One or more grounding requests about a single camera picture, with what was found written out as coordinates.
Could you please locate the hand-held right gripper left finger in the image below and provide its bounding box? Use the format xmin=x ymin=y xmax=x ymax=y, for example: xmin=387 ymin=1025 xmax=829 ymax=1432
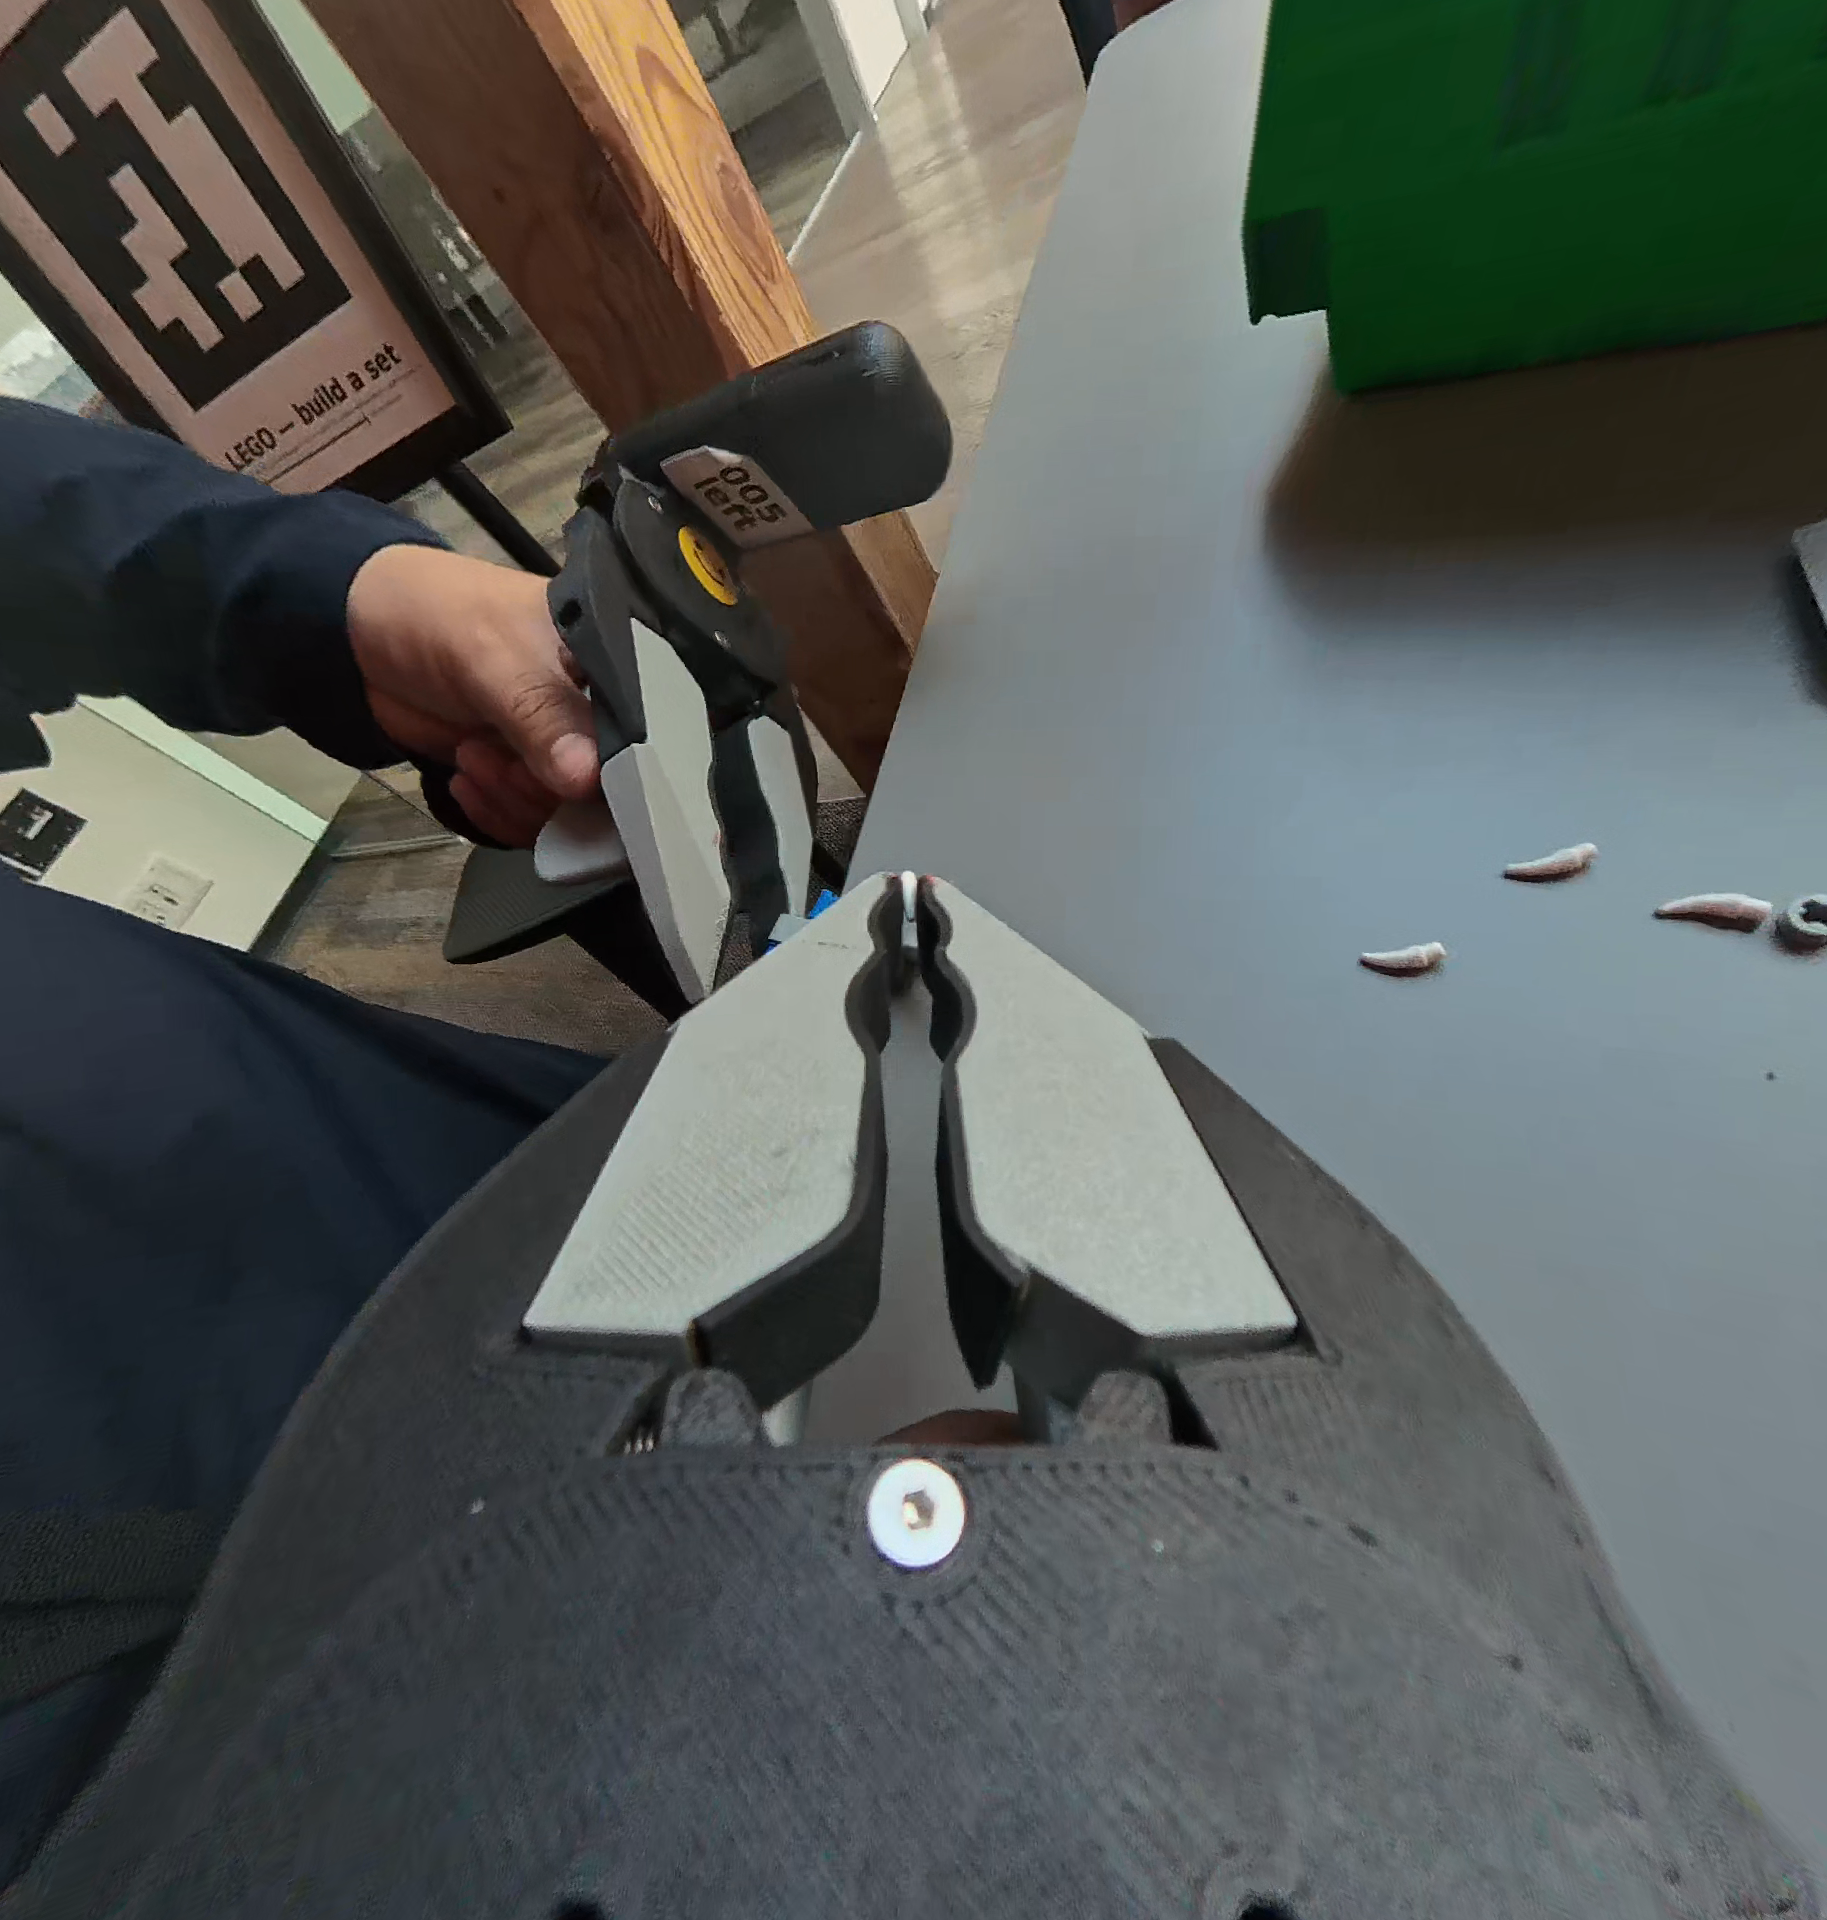
xmin=523 ymin=874 xmax=909 ymax=1407

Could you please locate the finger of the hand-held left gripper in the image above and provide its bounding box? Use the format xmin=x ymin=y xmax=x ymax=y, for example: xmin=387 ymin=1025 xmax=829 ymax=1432
xmin=598 ymin=614 xmax=735 ymax=1007
xmin=742 ymin=717 xmax=821 ymax=927

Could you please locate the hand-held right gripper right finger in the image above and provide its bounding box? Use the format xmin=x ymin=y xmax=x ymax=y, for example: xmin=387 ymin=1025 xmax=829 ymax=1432
xmin=916 ymin=876 xmax=1299 ymax=1419

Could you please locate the person's left forearm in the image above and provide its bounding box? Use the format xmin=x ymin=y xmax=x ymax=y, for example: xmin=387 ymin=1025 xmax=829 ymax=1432
xmin=0 ymin=387 xmax=451 ymax=785

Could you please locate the person's left hand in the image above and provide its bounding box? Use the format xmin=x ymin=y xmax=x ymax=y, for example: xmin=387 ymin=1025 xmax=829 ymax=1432
xmin=343 ymin=539 xmax=607 ymax=851

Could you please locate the person's torso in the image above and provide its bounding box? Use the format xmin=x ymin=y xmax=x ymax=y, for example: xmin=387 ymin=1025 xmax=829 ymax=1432
xmin=0 ymin=822 xmax=618 ymax=1920

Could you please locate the small printed marker tag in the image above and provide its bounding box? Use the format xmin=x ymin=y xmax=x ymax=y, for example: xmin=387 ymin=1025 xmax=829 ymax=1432
xmin=0 ymin=785 xmax=89 ymax=882

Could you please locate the framed marker code sign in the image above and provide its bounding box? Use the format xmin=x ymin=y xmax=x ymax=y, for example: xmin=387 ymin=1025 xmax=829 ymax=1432
xmin=0 ymin=0 xmax=573 ymax=583

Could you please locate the green plastic bin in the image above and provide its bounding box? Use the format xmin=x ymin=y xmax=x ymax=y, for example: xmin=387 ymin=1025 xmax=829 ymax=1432
xmin=1239 ymin=0 xmax=1827 ymax=399

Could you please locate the wooden post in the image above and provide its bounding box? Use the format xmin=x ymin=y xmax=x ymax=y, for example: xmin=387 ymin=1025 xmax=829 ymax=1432
xmin=303 ymin=0 xmax=939 ymax=792

